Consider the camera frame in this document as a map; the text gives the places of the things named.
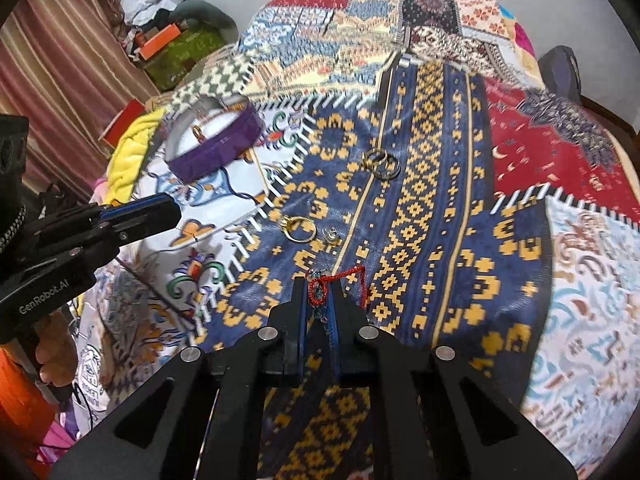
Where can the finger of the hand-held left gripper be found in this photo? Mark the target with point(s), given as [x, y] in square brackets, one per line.
[135, 232]
[140, 207]

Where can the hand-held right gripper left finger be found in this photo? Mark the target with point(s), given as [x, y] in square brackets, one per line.
[301, 320]

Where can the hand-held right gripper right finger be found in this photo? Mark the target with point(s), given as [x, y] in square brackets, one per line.
[338, 330]

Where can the round purple jewelry box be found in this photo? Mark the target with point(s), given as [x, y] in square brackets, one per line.
[220, 152]

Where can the person's left forearm orange sleeve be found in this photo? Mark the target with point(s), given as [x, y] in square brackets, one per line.
[22, 405]

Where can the person's left hand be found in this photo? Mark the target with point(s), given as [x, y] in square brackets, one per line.
[52, 350]

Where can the yellow cloth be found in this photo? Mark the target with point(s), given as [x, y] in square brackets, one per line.
[127, 160]

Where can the red box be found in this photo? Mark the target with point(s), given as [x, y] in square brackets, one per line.
[120, 122]

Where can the small silver earring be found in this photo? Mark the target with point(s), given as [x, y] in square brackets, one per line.
[330, 233]

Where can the white printed cloth bag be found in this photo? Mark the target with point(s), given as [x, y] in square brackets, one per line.
[95, 370]

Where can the patchwork printed blanket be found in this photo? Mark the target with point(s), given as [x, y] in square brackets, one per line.
[425, 210]

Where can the green cloth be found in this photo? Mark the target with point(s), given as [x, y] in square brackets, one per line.
[185, 57]

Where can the striped curtain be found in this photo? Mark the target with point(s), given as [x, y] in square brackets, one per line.
[55, 75]

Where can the orange box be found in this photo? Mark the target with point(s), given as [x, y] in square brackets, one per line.
[160, 41]

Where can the pile of clothes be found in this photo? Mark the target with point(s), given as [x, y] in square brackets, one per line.
[152, 7]

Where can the grey cushion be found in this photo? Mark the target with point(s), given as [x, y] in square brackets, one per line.
[210, 15]

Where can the dark bag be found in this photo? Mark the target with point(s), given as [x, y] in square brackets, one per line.
[562, 72]

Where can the wooden bed frame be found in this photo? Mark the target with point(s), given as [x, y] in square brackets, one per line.
[612, 125]

